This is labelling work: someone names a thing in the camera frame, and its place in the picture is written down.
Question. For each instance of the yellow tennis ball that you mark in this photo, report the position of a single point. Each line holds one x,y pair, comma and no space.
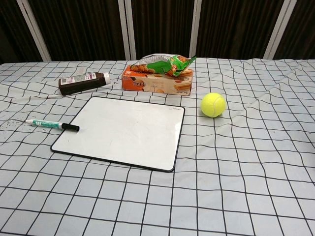
213,104

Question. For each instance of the white checked tablecloth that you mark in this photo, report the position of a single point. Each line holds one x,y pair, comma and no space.
221,172

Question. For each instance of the black-capped whiteboard marker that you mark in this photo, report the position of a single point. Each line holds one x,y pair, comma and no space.
49,123

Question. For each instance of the white folding screen frame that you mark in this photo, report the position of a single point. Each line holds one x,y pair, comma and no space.
278,27
128,27
195,27
33,27

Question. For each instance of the white board black frame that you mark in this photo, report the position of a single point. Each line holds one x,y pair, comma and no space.
123,130

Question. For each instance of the green snack bag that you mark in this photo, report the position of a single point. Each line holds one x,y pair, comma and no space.
160,66

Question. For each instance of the brown bottle white cap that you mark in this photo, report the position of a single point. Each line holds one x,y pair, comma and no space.
78,82

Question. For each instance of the orange biscuit box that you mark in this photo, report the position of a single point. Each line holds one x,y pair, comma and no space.
157,84

